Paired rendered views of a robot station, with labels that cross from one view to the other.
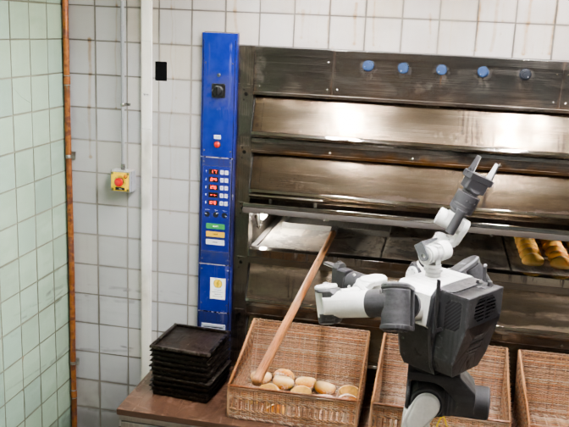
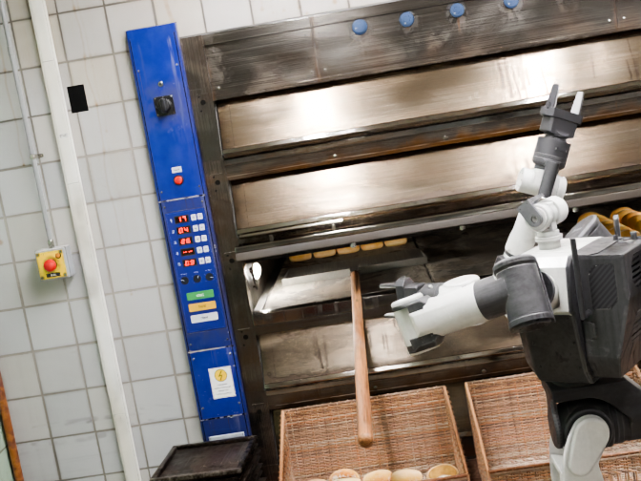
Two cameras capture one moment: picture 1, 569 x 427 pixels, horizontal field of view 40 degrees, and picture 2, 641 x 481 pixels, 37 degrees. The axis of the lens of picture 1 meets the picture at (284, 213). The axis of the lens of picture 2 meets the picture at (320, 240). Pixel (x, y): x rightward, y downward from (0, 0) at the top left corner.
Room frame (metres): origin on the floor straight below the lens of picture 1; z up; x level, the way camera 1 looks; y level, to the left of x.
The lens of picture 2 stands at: (0.38, 0.31, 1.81)
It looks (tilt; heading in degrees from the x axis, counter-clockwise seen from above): 8 degrees down; 352
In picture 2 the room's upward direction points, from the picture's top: 10 degrees counter-clockwise
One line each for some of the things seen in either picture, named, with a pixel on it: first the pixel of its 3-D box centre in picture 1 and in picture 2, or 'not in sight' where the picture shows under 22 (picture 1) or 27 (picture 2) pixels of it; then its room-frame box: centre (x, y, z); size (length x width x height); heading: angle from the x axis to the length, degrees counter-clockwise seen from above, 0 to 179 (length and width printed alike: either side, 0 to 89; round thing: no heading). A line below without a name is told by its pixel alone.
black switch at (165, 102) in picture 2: (217, 85); (162, 98); (3.47, 0.32, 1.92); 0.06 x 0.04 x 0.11; 79
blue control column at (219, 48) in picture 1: (261, 220); (244, 296); (4.44, 0.13, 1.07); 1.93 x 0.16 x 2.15; 169
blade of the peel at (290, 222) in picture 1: (339, 221); (354, 262); (4.03, -0.29, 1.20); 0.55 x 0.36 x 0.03; 80
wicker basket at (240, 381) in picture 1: (301, 372); (371, 462); (3.18, -0.10, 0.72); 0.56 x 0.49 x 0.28; 80
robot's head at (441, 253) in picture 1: (435, 255); (547, 218); (2.50, -0.51, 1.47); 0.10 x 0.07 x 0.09; 134
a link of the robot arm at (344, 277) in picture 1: (347, 281); (422, 300); (2.78, -0.25, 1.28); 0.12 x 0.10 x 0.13; 44
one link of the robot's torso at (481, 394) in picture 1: (447, 390); (609, 407); (2.47, -0.59, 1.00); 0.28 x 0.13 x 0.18; 80
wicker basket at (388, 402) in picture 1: (440, 390); (568, 433); (3.06, -0.70, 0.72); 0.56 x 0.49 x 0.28; 78
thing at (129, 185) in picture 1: (123, 180); (54, 262); (3.57, 0.76, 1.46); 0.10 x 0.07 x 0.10; 79
